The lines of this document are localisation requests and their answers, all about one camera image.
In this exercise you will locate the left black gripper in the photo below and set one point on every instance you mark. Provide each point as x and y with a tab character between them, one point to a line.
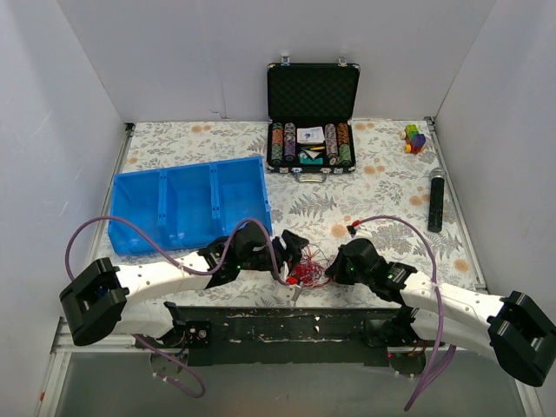
286	245

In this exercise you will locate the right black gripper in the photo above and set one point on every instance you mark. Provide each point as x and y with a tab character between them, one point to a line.
335	267

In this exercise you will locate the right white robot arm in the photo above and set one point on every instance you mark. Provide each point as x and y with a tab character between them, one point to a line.
512	330

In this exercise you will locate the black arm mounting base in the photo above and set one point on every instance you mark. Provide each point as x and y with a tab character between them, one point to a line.
236	336

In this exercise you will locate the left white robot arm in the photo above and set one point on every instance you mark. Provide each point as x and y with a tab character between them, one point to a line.
107	299

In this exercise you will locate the floral table mat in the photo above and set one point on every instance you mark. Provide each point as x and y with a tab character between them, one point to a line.
388	191

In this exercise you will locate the blue plastic divided bin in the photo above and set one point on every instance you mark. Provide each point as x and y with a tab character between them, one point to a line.
187	206

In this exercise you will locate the playing card deck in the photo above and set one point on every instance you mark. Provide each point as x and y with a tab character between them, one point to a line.
313	135

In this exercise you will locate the black handheld microphone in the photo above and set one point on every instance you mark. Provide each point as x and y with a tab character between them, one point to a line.
436	201

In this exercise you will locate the black poker chip case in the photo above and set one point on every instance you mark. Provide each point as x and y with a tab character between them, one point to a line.
305	95

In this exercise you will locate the colourful toy block train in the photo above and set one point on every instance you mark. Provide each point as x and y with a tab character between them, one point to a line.
414	140

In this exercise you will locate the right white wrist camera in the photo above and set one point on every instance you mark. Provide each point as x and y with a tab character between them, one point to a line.
357	231

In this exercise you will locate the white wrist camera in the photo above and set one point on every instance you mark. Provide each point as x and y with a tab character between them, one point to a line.
357	231
289	292

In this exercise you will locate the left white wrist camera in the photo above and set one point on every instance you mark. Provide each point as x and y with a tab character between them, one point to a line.
289	292

